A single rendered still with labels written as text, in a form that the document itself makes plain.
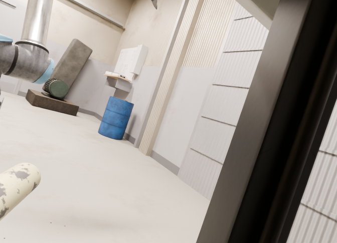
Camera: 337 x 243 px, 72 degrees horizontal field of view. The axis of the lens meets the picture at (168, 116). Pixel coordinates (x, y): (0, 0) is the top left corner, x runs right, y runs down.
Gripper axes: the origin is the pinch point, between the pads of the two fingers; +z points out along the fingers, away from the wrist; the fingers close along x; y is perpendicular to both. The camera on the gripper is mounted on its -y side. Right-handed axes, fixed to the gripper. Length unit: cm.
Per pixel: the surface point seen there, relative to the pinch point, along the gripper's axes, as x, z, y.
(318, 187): -57, 157, -48
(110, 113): 250, 220, 91
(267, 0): -42, -41, -70
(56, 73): 456, 209, 226
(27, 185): -11, -41, -91
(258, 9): -41, -41, -71
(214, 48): 40, 182, 150
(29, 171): -10, -40, -88
